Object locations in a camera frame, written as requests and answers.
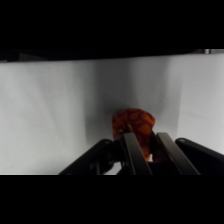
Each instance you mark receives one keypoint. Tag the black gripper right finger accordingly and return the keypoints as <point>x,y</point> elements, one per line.
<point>173,156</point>

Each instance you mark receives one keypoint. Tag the red patterned ball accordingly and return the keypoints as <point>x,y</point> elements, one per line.
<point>135,121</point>

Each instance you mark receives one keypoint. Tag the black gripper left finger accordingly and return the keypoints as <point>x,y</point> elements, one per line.
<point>133,156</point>

